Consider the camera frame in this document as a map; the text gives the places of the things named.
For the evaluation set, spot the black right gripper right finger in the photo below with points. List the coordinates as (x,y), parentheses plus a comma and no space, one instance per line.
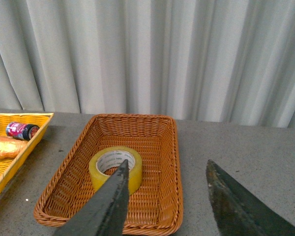
(237,211)

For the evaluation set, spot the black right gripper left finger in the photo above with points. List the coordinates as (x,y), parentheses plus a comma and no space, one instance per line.
(105,213)

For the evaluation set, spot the clear packing tape roll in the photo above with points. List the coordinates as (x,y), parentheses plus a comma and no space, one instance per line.
(112,157)

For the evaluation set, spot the brown wicker basket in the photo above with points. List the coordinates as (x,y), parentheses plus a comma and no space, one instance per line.
(156,208)

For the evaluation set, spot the small printed can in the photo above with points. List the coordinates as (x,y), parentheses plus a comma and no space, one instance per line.
(21,131)

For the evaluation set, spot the toy bread loaf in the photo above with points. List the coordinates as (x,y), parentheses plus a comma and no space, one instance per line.
(10,147)

